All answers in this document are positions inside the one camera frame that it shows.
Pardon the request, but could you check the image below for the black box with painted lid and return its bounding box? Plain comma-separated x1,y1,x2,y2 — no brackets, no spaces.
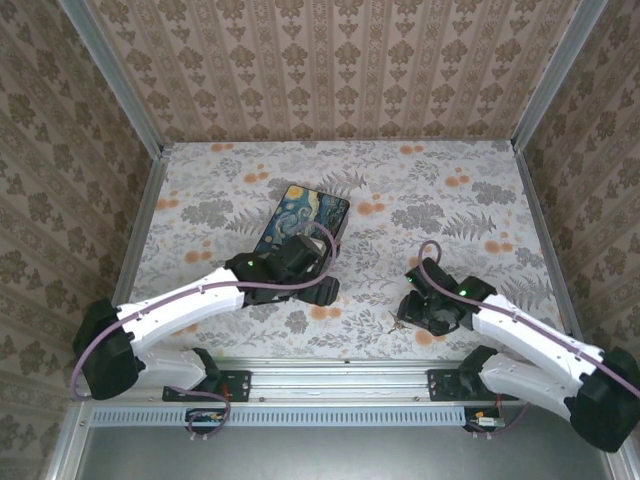
252,183,351,264

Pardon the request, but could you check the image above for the small circuit board holder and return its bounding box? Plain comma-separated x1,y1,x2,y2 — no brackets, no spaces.
463,407,505,434
185,407,227,434

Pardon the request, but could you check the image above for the grey metal sheet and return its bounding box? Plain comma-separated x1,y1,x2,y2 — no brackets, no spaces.
47,399,631,480

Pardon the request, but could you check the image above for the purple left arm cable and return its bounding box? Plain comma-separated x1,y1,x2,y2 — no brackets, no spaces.
72,221,342,442

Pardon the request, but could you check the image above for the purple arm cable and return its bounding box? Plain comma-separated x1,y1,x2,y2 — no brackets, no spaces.
417,240,640,442
72,221,342,442

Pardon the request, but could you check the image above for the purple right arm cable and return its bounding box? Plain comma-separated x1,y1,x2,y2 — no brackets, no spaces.
417,240,640,442

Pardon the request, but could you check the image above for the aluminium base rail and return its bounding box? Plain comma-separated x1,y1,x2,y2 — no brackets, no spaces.
134,357,506,405

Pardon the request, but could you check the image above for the aluminium side rail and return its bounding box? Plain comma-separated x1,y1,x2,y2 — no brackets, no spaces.
113,144,175,314
513,142,586,349

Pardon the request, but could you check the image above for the grey slotted cable duct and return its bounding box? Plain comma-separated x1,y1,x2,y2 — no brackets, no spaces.
91,404,471,428

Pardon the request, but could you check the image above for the aluminium frame post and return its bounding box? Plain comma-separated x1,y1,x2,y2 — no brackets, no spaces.
511,0,609,151
56,0,167,157

